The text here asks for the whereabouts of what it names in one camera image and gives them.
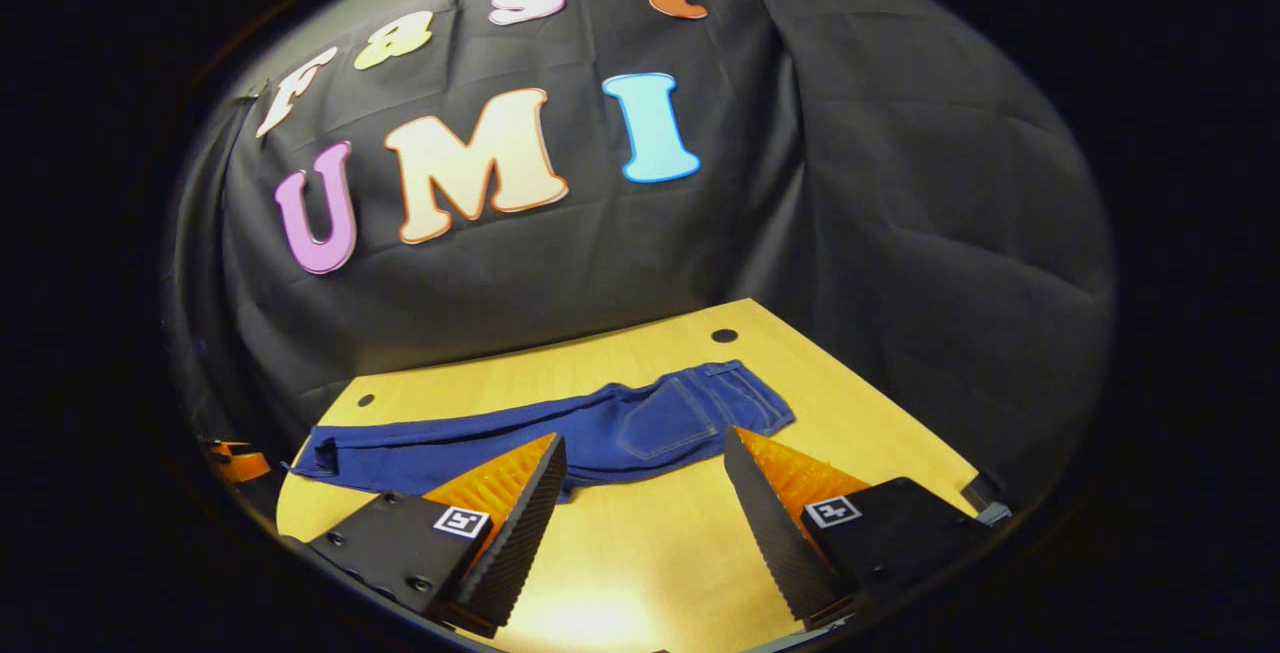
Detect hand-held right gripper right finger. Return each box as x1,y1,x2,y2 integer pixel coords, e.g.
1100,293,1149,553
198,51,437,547
723,425,991,631

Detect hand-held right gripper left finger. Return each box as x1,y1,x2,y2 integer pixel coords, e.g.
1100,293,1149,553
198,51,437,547
305,433,569,639

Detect blue denim jeans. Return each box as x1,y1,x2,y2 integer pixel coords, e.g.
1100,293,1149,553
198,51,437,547
288,360,797,504

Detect black backdrop cloth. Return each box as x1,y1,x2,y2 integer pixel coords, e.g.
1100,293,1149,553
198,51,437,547
165,0,1116,534

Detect black table edge bracket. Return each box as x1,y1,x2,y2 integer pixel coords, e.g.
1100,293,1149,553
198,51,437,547
960,471,1013,526

